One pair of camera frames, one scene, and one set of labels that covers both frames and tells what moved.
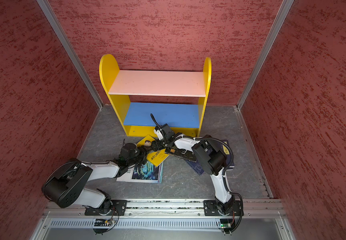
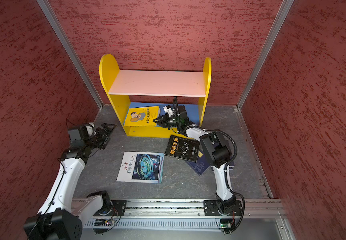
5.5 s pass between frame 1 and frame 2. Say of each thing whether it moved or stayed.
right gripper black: moved
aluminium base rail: stayed
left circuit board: stayed
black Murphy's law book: stayed
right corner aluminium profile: stayed
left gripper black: moved
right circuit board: stayed
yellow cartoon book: moved
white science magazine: stayed
